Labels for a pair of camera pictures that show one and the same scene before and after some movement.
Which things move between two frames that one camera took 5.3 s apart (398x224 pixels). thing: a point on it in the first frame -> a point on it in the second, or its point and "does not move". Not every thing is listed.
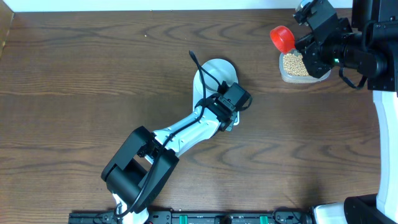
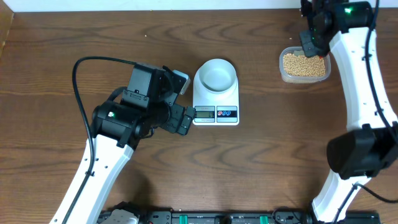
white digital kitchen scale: [223, 71] does not move
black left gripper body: [228, 118] -> [166, 116]
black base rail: [204, 218] does not move
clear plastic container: [293, 68] does not move
